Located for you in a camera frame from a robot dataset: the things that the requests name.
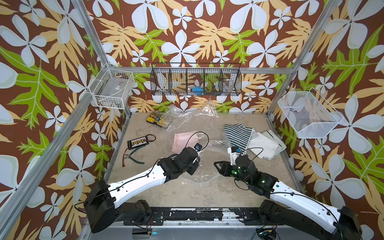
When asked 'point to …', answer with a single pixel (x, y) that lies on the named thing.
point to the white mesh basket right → (310, 116)
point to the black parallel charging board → (137, 142)
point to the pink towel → (182, 140)
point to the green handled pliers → (128, 156)
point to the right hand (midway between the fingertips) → (213, 164)
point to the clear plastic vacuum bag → (191, 127)
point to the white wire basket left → (112, 88)
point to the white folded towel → (265, 145)
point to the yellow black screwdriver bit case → (159, 119)
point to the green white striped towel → (236, 135)
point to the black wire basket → (196, 79)
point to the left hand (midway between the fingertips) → (195, 158)
